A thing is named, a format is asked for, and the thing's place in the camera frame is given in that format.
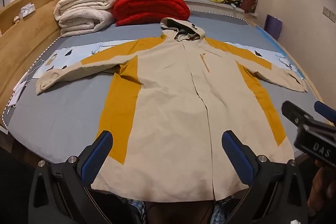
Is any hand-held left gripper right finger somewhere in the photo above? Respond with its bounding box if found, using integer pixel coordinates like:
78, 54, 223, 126
222, 130, 309, 224

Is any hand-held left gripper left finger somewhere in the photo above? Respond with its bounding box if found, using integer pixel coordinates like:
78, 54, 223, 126
28, 130, 126, 224

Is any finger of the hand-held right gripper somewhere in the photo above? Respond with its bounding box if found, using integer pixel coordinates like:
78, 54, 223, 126
281, 101, 315, 126
314, 101, 336, 123

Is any beige and yellow hooded jacket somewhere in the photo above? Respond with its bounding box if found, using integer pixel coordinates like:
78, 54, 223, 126
35, 17, 307, 203

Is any person's right hand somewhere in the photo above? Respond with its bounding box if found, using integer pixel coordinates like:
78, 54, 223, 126
308, 158, 336, 217

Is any bed with grey sheet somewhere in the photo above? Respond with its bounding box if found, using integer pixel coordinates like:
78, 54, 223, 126
0, 7, 319, 165

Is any purple box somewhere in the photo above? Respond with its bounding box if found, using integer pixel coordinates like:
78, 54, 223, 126
264, 14, 283, 41

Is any white folded quilt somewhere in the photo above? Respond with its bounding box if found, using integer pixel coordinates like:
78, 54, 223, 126
54, 0, 117, 21
58, 9, 116, 37

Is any wooden headboard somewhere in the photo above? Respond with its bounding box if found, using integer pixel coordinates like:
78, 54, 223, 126
0, 0, 76, 132

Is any red folded quilt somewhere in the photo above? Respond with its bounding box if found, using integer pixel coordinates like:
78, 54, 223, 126
113, 0, 191, 27

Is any white tissue pack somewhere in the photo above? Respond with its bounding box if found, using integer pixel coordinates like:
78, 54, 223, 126
20, 4, 36, 18

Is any wall switch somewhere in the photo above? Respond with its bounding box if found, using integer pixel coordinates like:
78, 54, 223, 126
322, 6, 336, 23

